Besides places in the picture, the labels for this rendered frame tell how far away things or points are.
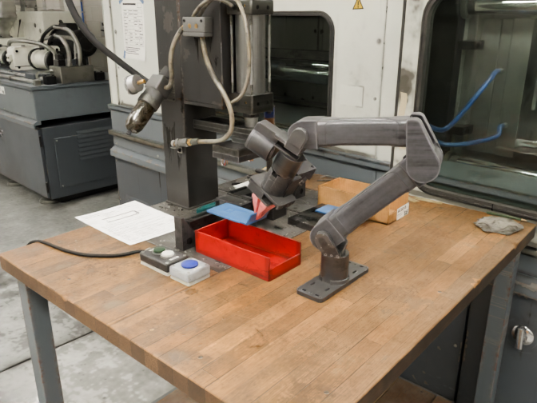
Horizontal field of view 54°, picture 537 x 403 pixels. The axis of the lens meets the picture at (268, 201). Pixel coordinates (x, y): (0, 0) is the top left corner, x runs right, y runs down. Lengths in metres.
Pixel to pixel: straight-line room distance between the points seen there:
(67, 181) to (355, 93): 3.07
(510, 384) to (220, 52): 1.42
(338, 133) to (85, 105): 3.64
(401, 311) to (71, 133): 3.73
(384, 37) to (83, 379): 1.84
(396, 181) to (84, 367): 1.84
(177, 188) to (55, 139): 2.87
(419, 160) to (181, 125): 0.80
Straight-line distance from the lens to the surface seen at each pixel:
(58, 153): 4.50
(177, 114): 1.60
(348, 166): 2.03
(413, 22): 1.81
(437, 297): 1.20
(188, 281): 1.19
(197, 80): 1.51
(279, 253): 1.31
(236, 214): 1.28
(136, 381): 2.43
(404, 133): 1.04
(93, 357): 2.62
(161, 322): 1.08
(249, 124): 1.46
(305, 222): 1.48
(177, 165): 1.65
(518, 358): 1.95
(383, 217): 1.55
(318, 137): 1.08
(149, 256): 1.29
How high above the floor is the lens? 1.47
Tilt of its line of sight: 20 degrees down
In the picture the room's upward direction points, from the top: straight up
